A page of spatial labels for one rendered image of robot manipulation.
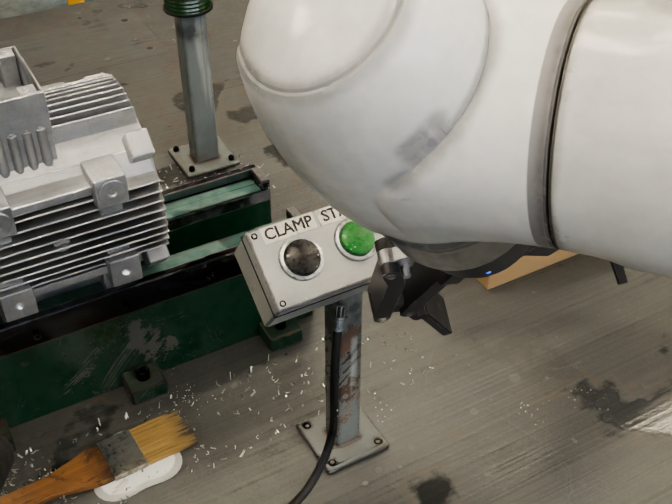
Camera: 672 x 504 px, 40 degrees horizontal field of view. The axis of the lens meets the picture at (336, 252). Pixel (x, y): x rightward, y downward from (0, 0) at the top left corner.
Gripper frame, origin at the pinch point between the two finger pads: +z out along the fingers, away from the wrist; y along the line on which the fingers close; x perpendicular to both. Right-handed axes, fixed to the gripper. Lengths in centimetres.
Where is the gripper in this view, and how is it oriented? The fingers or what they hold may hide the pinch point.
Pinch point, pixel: (525, 288)
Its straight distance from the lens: 70.9
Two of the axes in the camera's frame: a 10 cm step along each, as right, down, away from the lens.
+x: 1.9, 9.1, -3.7
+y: -9.1, 3.0, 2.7
